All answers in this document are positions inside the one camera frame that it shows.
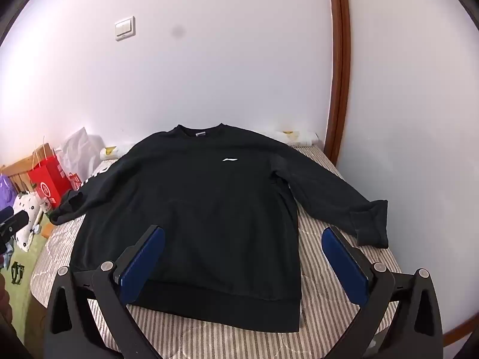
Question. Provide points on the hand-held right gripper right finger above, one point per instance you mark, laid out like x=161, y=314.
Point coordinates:
x=344, y=265

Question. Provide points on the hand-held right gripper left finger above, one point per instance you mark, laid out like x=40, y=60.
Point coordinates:
x=144, y=261

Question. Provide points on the black t-shirt with white letters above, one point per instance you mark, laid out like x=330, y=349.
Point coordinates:
x=194, y=202

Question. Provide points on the white floral cloth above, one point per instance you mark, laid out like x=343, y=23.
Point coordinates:
x=26, y=213

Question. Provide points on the purple bag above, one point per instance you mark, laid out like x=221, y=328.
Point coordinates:
x=5, y=192

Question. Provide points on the green floor mat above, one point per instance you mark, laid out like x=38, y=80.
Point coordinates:
x=28, y=269

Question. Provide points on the wooden headboard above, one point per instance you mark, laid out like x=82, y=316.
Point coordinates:
x=17, y=174

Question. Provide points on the red paper bag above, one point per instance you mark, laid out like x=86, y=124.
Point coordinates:
x=45, y=179

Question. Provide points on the striped bed cover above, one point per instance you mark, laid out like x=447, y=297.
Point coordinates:
x=325, y=325

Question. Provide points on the white plastic bag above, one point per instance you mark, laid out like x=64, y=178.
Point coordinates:
x=80, y=146

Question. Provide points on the brown wooden door frame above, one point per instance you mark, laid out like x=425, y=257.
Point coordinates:
x=338, y=63

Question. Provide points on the white wall light switch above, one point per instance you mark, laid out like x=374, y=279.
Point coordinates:
x=125, y=28

